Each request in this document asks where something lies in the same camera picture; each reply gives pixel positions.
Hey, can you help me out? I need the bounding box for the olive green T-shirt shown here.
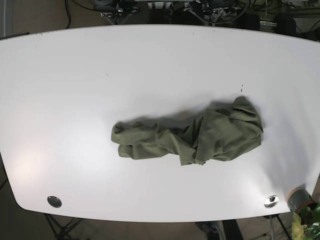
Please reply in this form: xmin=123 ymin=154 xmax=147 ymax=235
xmin=111 ymin=96 xmax=263 ymax=166

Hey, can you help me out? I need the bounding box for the left silver table grommet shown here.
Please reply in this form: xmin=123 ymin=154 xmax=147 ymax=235
xmin=47 ymin=195 xmax=62 ymax=208

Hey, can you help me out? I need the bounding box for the silver table grommet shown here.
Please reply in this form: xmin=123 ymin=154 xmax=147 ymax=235
xmin=47 ymin=195 xmax=62 ymax=208
xmin=264 ymin=195 xmax=279 ymax=209

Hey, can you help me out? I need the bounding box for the right silver table grommet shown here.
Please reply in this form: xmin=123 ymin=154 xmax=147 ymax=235
xmin=264 ymin=195 xmax=279 ymax=209

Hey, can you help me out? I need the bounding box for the grey plant pot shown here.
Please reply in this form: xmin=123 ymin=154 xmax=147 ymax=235
xmin=286 ymin=186 xmax=317 ymax=214

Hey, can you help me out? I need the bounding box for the green potted plant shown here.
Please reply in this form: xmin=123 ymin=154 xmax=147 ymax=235
xmin=291 ymin=203 xmax=320 ymax=240

